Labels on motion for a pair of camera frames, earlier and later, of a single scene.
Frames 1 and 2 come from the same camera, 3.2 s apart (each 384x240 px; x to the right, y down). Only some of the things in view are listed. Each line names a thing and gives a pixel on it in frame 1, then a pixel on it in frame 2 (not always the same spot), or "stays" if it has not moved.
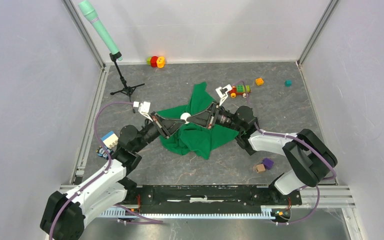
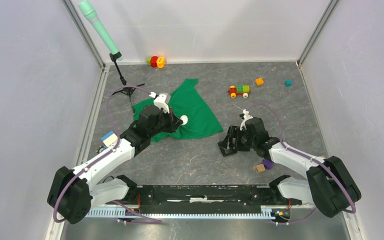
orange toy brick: x=259 y=81 stays
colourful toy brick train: x=239 y=90 stays
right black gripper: x=205 y=118 → x=234 y=132
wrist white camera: x=144 y=108 → x=159 y=100
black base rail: x=219 y=196 stays
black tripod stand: x=129 y=91 stays
